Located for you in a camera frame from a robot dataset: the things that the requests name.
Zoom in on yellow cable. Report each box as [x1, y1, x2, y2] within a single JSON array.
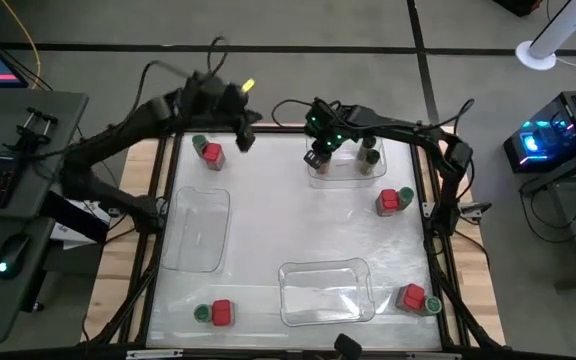
[[0, 0, 42, 91]]

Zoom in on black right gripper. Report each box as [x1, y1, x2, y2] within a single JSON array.
[[303, 98, 352, 171]]

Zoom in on clear plastic bin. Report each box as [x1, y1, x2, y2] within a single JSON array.
[[277, 257, 376, 328], [305, 134, 388, 190], [160, 186, 232, 274]]

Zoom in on green cap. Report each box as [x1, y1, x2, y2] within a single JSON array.
[[420, 295, 443, 317], [191, 133, 209, 157], [192, 303, 213, 324]]

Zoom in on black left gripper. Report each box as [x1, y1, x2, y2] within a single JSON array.
[[212, 84, 263, 153]]

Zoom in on black rounded object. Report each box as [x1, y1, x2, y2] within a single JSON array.
[[334, 333, 363, 360]]

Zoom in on silver metal bracket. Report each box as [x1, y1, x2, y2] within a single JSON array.
[[126, 348, 184, 360], [405, 352, 462, 360]]

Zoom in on black computer case with lights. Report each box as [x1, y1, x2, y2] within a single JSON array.
[[502, 89, 576, 175]]

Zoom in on red smoked paprika tin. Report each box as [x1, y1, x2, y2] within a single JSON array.
[[201, 142, 227, 172], [395, 283, 427, 314], [375, 188, 401, 218], [210, 298, 236, 329]]

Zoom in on white tower fan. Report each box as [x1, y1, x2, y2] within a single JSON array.
[[514, 0, 576, 72]]

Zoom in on black computer mouse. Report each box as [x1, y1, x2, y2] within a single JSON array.
[[0, 233, 32, 280]]

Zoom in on black aluminium table frame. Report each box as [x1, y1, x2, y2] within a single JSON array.
[[87, 122, 507, 360]]

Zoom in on white printed box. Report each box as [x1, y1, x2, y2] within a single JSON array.
[[50, 197, 113, 250]]

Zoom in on black floor object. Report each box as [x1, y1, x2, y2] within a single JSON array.
[[492, 0, 542, 17]]

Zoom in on black clamp holder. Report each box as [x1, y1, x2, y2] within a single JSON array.
[[2, 106, 59, 161]]

